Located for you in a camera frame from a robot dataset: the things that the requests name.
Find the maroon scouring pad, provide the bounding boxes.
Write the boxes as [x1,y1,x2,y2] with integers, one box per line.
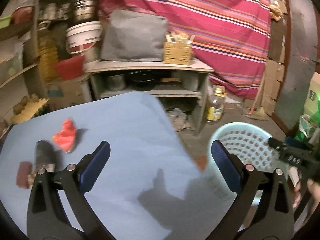
[16,161,33,189]

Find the yellow egg tray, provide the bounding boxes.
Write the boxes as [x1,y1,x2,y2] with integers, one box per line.
[10,98,49,125]

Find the grey fabric bag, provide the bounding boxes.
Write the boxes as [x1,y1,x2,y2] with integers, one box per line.
[100,10,168,62]

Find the pink striped blanket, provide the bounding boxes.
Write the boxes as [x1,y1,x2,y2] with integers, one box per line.
[99,0,271,99]

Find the red plastic tub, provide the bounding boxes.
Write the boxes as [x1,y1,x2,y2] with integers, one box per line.
[55,55,85,81]

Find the low wooden shelf unit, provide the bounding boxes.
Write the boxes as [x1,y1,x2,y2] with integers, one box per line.
[85,59,214,135]

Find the person's right hand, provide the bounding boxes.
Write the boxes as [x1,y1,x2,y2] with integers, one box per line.
[292,178,320,212]

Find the cardboard box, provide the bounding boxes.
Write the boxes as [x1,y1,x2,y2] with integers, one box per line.
[47,74,92,111]

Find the light blue mesh trash basket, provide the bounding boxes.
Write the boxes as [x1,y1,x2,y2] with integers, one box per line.
[203,122,289,207]

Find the steel cooking pot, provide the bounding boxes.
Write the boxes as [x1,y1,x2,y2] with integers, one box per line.
[71,0,98,24]

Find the yellow woven basket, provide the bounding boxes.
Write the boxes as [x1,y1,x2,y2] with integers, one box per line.
[163,32,195,66]

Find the red wrapper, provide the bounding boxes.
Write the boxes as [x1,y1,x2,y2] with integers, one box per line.
[52,118,76,153]

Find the tall wall shelf unit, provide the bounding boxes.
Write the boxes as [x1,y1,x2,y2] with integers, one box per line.
[0,0,51,111]

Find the straw broom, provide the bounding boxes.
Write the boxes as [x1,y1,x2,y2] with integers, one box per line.
[247,73,268,121]

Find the white red plastic bucket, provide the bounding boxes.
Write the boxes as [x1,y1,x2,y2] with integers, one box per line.
[66,21,103,55]

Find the black ridged plastic wrapper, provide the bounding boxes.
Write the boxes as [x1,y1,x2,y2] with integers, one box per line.
[35,140,57,172]

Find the cooking oil bottle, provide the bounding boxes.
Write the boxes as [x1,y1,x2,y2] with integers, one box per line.
[206,86,226,122]

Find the green trash bin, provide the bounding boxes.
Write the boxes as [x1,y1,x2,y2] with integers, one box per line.
[295,114,319,142]

